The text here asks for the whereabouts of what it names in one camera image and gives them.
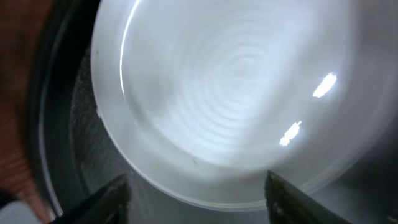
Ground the grey round plate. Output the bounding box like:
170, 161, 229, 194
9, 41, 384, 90
91, 0, 397, 212

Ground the round black tray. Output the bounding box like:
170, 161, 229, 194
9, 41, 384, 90
27, 1, 397, 223

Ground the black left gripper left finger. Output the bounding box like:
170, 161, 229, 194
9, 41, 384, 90
51, 174, 131, 224

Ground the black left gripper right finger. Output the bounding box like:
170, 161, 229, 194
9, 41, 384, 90
264, 171, 349, 224

